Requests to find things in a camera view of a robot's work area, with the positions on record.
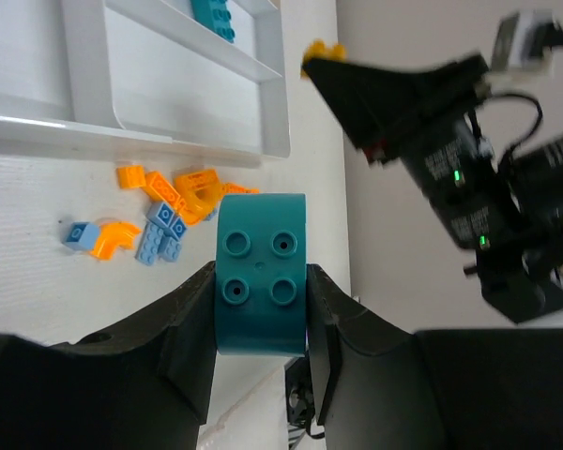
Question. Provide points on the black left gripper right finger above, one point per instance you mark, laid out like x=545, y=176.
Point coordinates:
x=376, y=386

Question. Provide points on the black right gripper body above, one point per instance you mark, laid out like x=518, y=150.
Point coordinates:
x=509, y=214

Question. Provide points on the teal long lego brick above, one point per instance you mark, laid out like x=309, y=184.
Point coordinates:
x=215, y=16

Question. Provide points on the white divided sorting tray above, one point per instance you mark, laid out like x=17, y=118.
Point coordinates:
x=120, y=79

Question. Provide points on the yellow square lego brick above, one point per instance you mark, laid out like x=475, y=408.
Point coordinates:
x=319, y=49

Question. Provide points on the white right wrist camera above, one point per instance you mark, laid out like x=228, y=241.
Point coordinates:
x=525, y=42

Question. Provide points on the teal rounded lego piece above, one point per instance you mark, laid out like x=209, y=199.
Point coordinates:
x=260, y=274

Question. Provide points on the small light blue plate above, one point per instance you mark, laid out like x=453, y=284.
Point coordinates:
x=169, y=249

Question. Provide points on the orange rectangular lego brick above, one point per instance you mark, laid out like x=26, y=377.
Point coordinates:
x=159, y=189

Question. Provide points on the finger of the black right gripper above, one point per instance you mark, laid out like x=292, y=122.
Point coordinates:
x=388, y=114

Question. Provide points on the light blue flat plate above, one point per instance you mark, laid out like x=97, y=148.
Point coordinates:
x=148, y=249

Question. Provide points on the orange curved quarter piece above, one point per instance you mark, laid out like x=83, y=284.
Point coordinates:
x=112, y=237

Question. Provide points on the small orange square brick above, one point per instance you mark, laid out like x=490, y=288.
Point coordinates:
x=131, y=176

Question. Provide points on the orange flat curved piece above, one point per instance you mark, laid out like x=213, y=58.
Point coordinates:
x=190, y=218

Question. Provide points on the orange brick right end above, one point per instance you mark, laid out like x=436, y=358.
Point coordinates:
x=232, y=188

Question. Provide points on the orange curved tube piece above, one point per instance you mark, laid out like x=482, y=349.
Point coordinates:
x=201, y=190

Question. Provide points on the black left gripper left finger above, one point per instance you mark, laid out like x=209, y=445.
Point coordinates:
x=141, y=383

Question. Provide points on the small light blue brick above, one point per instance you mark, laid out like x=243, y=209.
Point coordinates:
x=82, y=236

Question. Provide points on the light blue square brick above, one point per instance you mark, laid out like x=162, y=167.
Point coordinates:
x=177, y=228
x=161, y=214

